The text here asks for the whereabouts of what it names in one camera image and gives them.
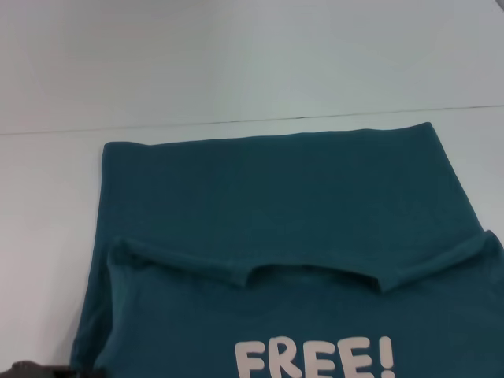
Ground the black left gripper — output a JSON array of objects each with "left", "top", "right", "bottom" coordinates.
[{"left": 50, "top": 364, "right": 106, "bottom": 378}]

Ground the teal blue t-shirt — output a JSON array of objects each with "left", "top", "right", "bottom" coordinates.
[{"left": 69, "top": 121, "right": 504, "bottom": 378}]

